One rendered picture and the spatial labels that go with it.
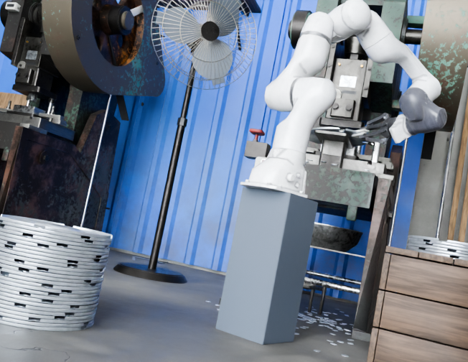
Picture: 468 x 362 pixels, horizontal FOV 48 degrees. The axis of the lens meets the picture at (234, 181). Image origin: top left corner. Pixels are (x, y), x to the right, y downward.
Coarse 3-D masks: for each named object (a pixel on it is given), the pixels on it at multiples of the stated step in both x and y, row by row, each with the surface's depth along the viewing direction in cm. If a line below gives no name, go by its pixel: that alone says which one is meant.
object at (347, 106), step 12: (336, 60) 240; (348, 60) 238; (360, 60) 237; (336, 72) 239; (348, 72) 238; (360, 72) 236; (336, 84) 238; (348, 84) 237; (360, 84) 235; (336, 96) 236; (348, 96) 236; (360, 96) 234; (336, 108) 233; (348, 108) 231; (360, 108) 235; (348, 120) 235; (360, 120) 241
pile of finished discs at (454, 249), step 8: (408, 240) 170; (416, 240) 164; (424, 240) 166; (432, 240) 159; (448, 240) 155; (408, 248) 168; (416, 248) 163; (424, 248) 163; (432, 248) 158; (440, 248) 156; (448, 248) 155; (456, 248) 154; (464, 248) 154; (448, 256) 155; (456, 256) 159; (464, 256) 153
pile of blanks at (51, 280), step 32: (0, 224) 130; (0, 256) 121; (32, 256) 120; (64, 256) 122; (96, 256) 132; (0, 288) 120; (32, 288) 120; (64, 288) 122; (96, 288) 131; (0, 320) 119; (32, 320) 120; (64, 320) 123
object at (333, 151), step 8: (320, 136) 222; (328, 136) 219; (336, 136) 217; (344, 136) 214; (328, 144) 226; (336, 144) 225; (344, 144) 224; (328, 152) 225; (336, 152) 224; (344, 152) 224; (320, 160) 226; (328, 160) 225; (336, 160) 223
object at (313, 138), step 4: (316, 128) 221; (320, 128) 219; (324, 128) 218; (328, 128) 218; (332, 128) 217; (336, 128) 217; (312, 132) 226; (340, 132) 220; (344, 132) 219; (348, 132) 219; (352, 132) 218; (356, 132) 217; (360, 132) 218; (312, 136) 233; (316, 136) 232; (312, 140) 239; (316, 140) 238; (352, 140) 230; (356, 140) 229; (360, 140) 228; (364, 140) 227; (352, 144) 237; (356, 144) 236; (360, 144) 235; (364, 144) 234
